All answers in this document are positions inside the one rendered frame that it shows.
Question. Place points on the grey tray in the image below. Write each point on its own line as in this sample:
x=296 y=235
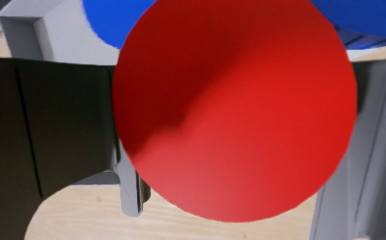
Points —
x=60 y=31

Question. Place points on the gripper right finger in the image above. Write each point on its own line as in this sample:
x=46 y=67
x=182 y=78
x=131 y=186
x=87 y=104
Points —
x=352 y=204

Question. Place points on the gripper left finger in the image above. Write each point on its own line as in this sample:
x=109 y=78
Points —
x=57 y=128

